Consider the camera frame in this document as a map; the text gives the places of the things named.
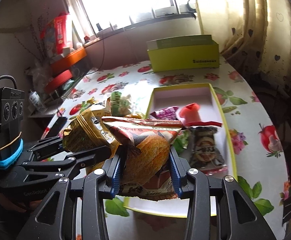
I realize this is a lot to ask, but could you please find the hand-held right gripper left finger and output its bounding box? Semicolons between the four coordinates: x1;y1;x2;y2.
16;152;126;240

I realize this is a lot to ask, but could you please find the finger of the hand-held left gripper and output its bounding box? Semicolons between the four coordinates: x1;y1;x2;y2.
23;145;111;181
26;135;70;161

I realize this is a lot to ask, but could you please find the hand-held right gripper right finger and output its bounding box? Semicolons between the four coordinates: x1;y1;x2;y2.
169;151;277;240

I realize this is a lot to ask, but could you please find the gold crinkled snack bag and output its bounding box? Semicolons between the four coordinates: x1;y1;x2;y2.
63;99;122;160

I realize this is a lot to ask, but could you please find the orange and white chip bag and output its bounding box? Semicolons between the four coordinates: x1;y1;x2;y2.
103;116;183;202

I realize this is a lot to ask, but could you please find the dark brown snack packet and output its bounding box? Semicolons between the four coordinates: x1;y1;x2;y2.
188;126;227;170

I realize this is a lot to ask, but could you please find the red strip snack packet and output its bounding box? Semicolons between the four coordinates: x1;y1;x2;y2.
182;120;222;128

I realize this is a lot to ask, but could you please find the red jelly cup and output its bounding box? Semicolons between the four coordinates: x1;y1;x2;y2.
177;102;202;125

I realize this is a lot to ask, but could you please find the clear green label snack packet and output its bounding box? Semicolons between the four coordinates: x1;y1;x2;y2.
109;91;132;117

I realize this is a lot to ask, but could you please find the purple snack packet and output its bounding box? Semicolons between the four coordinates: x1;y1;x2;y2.
149;106;179;120

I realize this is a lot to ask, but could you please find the shallow yellow-green box tray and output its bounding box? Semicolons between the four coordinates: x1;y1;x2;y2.
123;83;237;217

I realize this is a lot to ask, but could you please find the black phone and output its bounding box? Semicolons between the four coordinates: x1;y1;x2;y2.
47;116;68;140

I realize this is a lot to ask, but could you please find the white bottle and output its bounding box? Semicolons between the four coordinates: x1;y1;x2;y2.
29;90;47;113

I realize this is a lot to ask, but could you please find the orange tray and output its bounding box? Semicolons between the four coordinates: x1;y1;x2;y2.
51;47;87;74

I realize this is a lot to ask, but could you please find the red printed carton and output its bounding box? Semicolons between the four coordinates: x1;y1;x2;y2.
41;14;72;57

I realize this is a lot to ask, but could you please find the fruit and flower printed tablecloth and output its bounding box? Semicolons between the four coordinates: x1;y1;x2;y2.
39;61;291;240

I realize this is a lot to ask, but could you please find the upright yellow-green cardboard box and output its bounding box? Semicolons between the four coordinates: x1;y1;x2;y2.
146;35;220;73

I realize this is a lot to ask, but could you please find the window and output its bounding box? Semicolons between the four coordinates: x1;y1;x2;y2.
66;0;201;38

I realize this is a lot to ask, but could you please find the heart print curtain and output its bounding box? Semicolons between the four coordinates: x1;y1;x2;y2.
195;0;291;100

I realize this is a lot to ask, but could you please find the black camera cable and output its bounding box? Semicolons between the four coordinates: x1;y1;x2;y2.
0;75;17;93

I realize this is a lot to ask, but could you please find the dark window handle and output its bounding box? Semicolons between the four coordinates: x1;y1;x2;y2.
179;0;198;18

